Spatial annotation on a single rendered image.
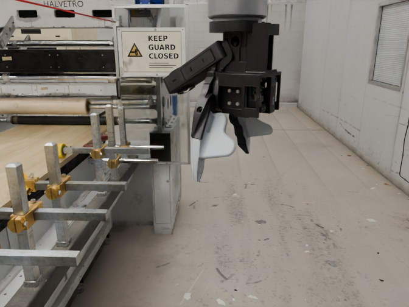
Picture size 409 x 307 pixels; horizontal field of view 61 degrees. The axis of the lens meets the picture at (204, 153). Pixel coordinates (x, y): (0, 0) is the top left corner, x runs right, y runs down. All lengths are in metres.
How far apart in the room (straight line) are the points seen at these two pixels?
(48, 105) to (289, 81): 6.98
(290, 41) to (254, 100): 8.56
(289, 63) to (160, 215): 6.71
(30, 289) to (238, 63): 1.13
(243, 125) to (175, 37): 2.03
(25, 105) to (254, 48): 2.60
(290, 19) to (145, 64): 6.72
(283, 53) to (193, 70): 8.49
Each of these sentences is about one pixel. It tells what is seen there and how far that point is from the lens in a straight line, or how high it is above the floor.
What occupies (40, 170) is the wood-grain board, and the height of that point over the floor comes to 0.90.
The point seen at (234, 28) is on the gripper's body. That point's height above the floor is 1.51.
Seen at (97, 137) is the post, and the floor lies 1.03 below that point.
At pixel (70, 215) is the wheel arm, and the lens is 1.26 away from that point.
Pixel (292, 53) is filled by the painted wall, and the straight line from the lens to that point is 9.01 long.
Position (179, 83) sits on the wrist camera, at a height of 1.44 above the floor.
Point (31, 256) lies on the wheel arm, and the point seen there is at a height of 0.96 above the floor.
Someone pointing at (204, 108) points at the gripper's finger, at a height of 1.41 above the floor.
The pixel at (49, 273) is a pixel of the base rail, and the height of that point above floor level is 0.70.
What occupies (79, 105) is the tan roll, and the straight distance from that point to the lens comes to 2.78.
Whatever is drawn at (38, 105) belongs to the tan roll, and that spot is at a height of 1.06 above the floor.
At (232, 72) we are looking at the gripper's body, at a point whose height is 1.45.
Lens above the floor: 1.49
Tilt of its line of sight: 17 degrees down
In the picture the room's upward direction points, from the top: straight up
